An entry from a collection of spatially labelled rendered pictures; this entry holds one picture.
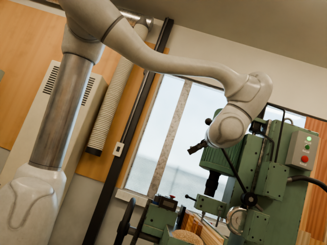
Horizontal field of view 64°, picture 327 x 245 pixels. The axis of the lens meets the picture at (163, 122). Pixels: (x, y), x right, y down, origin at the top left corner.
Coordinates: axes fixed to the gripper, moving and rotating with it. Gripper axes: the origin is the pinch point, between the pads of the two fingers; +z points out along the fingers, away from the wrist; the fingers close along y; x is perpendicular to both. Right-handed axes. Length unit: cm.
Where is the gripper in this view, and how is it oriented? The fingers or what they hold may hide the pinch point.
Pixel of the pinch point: (205, 143)
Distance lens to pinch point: 119.5
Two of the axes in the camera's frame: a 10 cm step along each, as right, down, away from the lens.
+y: 8.7, -4.7, 1.2
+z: -0.3, 1.9, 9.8
